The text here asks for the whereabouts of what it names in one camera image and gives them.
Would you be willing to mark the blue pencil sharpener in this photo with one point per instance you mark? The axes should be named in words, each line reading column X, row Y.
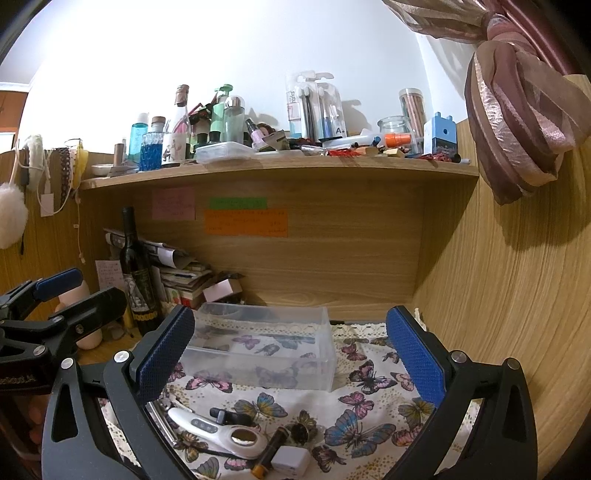
column 440, row 136

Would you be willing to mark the brown orange lip balm tube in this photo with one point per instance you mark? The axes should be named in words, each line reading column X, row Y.
column 263, row 465

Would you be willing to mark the blue liquid bottle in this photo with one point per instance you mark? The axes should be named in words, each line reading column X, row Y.
column 139, row 127

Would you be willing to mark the butterfly print white cloth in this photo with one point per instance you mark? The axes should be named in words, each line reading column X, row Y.
column 359, row 430

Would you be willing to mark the dark wine bottle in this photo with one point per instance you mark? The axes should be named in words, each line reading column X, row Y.
column 136, row 269

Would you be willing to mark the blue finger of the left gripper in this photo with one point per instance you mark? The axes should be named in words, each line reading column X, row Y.
column 100, row 308
column 22, row 300

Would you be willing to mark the tall tube of pencils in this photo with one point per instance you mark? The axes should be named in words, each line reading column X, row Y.
column 412, row 104

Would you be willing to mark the white fluffy puff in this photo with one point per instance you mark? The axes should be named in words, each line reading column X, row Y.
column 13, row 214

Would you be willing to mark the orange capped white tube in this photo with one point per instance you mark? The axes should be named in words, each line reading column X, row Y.
column 363, row 139

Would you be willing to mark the toothbrush blister pack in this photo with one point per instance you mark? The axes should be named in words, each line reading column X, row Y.
column 314, row 107

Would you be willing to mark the clear plastic storage box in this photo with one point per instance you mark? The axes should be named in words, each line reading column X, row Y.
column 262, row 346

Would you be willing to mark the pink sticky note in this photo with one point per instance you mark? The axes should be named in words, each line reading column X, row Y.
column 173, row 204

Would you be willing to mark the wooden shelf board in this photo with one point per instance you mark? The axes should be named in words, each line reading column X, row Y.
column 295, row 167

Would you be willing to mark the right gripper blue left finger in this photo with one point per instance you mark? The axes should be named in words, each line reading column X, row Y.
column 76, row 442

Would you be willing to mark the orange sticky note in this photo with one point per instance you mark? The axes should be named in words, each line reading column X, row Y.
column 272, row 223

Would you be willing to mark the black clip mount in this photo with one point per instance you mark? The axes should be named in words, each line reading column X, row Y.
column 226, row 417

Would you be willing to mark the green spray bottle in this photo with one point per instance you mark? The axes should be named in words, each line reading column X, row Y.
column 217, row 112

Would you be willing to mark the green sticky note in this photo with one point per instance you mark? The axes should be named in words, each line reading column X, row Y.
column 237, row 203

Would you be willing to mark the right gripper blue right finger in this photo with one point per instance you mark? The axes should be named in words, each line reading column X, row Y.
column 503, row 441

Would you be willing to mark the white charger cube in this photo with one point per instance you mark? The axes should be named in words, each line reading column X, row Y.
column 292, row 461

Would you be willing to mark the glass jar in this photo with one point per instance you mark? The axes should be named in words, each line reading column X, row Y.
column 395, row 130

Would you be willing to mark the pink white mug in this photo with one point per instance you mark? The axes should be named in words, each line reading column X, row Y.
column 72, row 298

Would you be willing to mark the pink brown tied curtain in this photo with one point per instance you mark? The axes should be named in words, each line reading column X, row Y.
column 524, row 114

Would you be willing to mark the clear lidded container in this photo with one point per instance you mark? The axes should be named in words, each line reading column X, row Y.
column 222, row 151

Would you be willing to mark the small pink white box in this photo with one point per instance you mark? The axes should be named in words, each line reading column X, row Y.
column 222, row 289

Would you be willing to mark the stack of books and papers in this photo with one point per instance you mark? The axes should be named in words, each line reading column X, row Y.
column 177, row 277

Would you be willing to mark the round black compact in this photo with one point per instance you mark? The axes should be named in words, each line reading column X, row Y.
column 299, row 433

